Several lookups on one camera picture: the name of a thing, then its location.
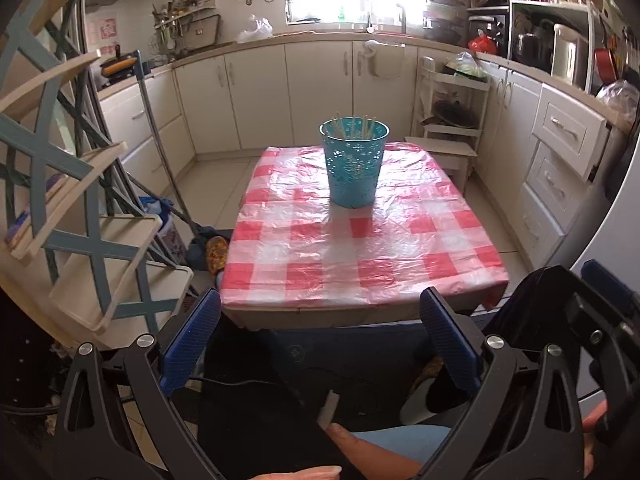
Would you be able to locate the white drawer cabinet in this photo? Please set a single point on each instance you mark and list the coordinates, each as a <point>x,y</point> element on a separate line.
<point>550,170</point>

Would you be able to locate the white plug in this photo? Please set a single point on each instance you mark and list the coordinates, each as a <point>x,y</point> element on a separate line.
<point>328,407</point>

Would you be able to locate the teal perforated plastic basket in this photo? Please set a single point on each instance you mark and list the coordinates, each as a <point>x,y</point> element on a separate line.
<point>352,175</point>

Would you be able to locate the metal faucet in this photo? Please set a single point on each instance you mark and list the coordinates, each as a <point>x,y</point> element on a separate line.
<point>369,15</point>

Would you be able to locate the red plastic bag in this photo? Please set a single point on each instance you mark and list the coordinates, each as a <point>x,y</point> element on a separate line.
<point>482,45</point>

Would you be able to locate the red checked plastic tablecloth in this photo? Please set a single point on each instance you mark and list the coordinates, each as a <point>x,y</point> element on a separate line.
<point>310,240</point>

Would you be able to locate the bag of greens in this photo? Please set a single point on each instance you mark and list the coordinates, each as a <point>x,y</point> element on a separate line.
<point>465,65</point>

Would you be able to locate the patterned slipper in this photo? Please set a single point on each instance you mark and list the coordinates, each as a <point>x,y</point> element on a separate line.
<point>218,255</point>

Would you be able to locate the wall utensil rack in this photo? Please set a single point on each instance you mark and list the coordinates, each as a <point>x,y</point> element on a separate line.
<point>185,20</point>

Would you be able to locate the dark pan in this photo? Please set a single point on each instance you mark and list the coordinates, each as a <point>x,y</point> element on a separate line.
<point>452,115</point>

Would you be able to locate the white appliance rack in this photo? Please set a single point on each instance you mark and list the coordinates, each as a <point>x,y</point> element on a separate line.
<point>597,25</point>

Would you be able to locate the steel pot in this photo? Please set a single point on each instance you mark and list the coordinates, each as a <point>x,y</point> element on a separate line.
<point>532,50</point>

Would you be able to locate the stacked pots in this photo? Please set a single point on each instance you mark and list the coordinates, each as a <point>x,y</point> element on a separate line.
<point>445,15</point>

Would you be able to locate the white shelf stand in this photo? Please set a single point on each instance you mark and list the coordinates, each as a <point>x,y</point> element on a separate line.
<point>450,147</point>

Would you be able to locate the blue shorts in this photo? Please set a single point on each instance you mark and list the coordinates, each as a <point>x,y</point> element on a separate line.
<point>415,440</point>

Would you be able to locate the white base cabinet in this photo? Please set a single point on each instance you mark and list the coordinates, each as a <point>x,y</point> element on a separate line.
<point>280,95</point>
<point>150,125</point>

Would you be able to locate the pink wall sticker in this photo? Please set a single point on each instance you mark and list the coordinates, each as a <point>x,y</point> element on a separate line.
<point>102,29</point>

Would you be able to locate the grey mop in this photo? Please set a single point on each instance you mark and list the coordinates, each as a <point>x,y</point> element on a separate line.
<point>160,145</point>

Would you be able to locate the white plastic bag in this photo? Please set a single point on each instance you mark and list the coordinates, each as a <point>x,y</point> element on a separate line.
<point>255,30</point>

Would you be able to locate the black wok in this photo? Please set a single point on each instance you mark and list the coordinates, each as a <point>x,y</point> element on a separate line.
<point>120,67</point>

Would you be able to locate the person's left hand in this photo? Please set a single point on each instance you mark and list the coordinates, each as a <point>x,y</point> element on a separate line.
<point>300,474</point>

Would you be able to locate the bundle of wooden chopsticks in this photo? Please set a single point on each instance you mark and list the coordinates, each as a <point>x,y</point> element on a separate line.
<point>350,127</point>

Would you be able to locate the red pot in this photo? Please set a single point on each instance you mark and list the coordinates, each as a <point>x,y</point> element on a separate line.
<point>606,65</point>

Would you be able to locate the clear plastic bag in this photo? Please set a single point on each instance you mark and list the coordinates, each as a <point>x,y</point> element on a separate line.
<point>620,97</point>

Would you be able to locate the white refrigerator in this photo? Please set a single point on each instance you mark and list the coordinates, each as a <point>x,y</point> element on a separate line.
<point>615,220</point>

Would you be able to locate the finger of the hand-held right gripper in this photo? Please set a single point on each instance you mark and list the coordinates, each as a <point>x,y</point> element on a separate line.
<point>545,310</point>
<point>602,280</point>

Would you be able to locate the white hanging trash bin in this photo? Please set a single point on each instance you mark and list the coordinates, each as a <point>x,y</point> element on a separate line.
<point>385,62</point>

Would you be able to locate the person's right hand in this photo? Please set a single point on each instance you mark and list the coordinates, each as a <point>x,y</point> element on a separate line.
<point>595,420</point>

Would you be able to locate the white slipper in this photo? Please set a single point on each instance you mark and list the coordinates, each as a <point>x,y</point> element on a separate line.
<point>415,407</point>

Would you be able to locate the black toaster oven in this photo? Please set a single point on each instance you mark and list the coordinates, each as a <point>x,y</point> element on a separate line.
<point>492,22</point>

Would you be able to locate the blue and beige shelf rack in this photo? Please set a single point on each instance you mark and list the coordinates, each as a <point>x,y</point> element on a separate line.
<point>22,137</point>

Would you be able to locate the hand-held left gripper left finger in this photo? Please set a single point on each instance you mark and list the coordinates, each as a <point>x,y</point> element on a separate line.
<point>192,330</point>

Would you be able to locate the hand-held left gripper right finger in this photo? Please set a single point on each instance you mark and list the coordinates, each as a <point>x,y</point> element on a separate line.
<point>450,340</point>

